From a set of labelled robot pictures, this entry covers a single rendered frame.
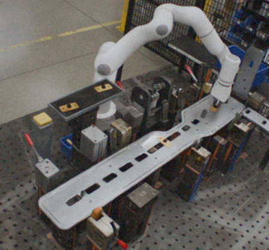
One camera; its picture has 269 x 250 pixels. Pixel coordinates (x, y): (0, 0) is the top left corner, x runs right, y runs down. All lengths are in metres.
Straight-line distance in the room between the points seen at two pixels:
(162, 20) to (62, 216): 1.00
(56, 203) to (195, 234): 0.75
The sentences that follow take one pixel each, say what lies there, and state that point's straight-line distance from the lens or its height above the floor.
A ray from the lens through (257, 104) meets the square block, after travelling 2.34.
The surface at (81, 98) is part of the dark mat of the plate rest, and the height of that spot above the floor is 1.16.
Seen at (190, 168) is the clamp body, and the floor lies 0.92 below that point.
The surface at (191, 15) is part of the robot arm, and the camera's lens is 1.86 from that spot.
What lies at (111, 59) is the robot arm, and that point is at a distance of 1.97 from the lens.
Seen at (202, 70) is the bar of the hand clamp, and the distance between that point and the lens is 2.16.
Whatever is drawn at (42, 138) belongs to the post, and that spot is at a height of 1.08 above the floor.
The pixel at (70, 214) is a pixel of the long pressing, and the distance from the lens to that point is 1.51.
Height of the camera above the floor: 2.23
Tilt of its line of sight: 39 degrees down
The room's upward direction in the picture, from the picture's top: 12 degrees clockwise
